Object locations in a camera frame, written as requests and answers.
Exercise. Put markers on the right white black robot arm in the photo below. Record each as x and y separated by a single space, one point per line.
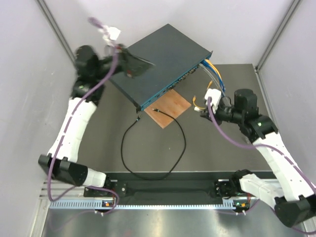
294 201

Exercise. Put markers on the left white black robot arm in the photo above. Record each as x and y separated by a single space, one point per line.
60 163

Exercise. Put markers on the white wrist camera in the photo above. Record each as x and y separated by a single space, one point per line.
110 34
212 97

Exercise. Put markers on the white slotted cable duct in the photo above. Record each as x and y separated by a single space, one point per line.
101 204

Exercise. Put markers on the wooden board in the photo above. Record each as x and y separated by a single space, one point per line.
171 103

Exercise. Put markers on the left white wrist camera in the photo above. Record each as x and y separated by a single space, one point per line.
110 34

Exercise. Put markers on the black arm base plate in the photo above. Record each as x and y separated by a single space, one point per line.
176 186

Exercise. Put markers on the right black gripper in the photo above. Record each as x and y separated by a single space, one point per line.
219 121

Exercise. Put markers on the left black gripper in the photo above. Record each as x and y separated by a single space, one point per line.
131 65

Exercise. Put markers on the dark blue network switch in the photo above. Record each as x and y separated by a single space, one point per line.
174 56

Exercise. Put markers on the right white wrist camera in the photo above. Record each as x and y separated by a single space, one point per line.
212 97

